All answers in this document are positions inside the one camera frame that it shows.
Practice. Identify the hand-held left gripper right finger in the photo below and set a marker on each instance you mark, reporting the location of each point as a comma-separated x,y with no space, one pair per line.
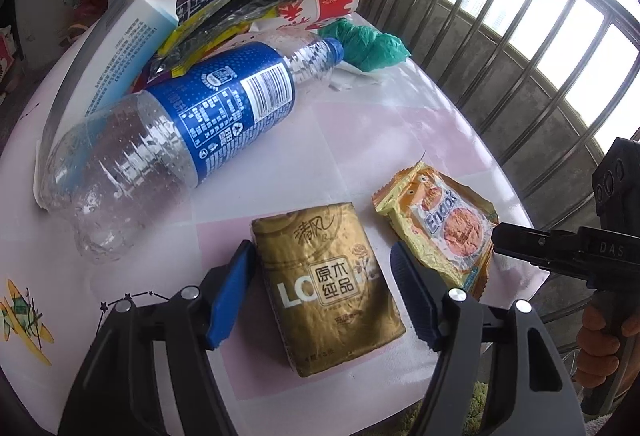
410,288

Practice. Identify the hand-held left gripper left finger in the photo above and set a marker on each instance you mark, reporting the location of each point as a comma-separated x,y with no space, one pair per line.
230,298

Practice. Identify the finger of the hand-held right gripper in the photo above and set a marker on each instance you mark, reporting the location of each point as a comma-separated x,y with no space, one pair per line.
535,246

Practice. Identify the orange biscuit packet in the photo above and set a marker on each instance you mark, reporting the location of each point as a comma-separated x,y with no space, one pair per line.
445,226

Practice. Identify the gold tissue pack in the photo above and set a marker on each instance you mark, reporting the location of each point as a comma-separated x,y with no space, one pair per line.
320,286

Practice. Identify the red and white paper bag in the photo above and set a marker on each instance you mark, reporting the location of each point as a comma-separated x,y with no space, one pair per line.
320,3

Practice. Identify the person's right hand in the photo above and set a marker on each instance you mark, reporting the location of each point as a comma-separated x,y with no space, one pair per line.
595,341

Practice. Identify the pink white printed tablecloth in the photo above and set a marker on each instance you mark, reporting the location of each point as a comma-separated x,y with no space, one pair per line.
350,141

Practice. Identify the clear plastic bottle blue label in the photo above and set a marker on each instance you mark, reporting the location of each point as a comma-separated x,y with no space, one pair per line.
225,96

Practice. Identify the green plastic bag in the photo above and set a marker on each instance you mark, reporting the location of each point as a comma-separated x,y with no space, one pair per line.
360,41

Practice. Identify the white and blue carton box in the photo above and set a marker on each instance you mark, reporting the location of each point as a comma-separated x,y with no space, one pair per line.
125,31

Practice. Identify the pink flowered box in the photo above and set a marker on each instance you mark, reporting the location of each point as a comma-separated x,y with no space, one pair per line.
6,56

